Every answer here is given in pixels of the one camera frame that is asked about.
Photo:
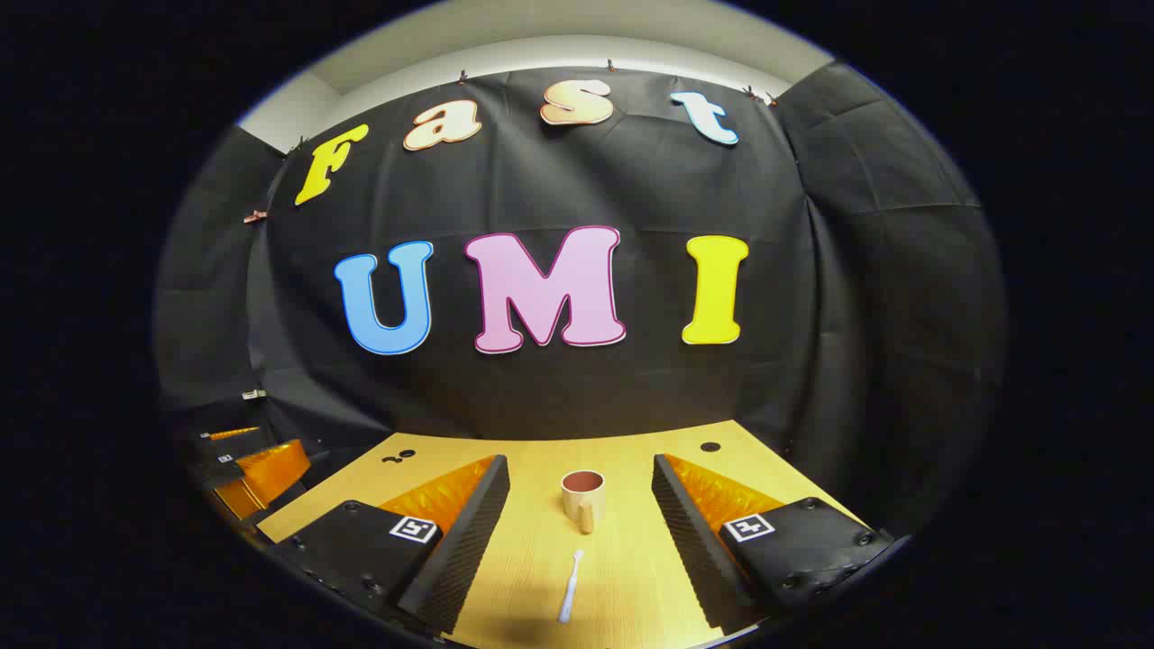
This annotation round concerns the black backdrop cloth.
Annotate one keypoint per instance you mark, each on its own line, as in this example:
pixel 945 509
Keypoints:
pixel 577 397

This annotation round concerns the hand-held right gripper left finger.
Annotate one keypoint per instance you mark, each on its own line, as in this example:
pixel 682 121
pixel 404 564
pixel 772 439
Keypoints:
pixel 469 523

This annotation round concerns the beige cup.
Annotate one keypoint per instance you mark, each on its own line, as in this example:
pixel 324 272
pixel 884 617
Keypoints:
pixel 579 505

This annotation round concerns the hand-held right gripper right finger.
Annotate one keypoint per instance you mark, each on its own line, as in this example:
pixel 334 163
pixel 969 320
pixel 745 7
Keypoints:
pixel 690 532

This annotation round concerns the wooden desktop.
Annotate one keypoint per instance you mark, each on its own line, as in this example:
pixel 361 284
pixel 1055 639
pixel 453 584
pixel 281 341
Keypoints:
pixel 541 559

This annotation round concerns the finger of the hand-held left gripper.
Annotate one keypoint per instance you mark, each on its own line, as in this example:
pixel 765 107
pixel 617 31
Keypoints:
pixel 212 464
pixel 270 473

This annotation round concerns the white grey toothbrush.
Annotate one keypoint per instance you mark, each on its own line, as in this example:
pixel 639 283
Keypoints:
pixel 570 590

